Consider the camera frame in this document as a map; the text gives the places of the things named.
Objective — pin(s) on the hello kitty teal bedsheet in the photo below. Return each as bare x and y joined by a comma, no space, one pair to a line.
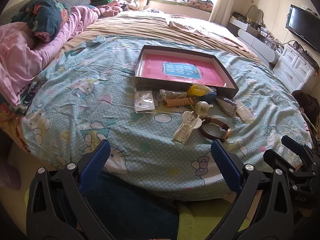
88,95

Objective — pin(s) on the tan bedspread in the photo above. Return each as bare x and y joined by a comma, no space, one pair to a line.
150,25

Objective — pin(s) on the white drawer cabinet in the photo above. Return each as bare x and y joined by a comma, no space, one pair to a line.
294,71

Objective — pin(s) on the earring card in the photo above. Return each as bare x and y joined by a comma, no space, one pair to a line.
144,101

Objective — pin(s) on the vanity mirror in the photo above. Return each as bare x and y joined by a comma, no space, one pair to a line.
255,15

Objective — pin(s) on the pile of clothes on bed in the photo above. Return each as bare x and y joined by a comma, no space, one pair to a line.
110,8

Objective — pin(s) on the pearl hair clip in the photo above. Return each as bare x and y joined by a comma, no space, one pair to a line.
202,109

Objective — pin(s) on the blue small box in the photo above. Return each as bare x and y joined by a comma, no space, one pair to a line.
209,98

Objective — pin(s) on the dark floral pillow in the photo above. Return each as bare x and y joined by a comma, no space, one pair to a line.
44,18

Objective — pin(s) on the grey white dresser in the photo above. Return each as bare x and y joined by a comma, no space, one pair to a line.
249,36

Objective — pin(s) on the pink book with blue label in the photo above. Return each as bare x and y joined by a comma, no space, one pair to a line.
171,68

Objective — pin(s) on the black flat television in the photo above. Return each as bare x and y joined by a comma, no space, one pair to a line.
304,25

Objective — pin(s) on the dark beads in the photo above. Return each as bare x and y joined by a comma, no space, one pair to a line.
227,105

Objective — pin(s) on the pink floral blanket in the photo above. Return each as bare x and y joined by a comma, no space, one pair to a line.
205,29

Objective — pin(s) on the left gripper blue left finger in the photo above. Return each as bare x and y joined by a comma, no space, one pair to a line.
91,164

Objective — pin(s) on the yellow item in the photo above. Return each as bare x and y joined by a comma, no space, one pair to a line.
199,90

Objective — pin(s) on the pink quilt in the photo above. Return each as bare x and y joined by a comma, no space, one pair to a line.
23,56

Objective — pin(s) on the white narrow plastic packet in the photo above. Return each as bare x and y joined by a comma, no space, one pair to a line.
244,112

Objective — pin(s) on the dark shallow cardboard box tray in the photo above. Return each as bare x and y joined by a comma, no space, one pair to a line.
229,90

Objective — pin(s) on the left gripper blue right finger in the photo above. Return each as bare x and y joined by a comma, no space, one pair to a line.
229,165

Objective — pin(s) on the clothes on window sill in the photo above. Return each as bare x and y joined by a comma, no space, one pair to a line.
205,5

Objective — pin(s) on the cream curtain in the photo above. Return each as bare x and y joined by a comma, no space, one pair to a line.
221,11

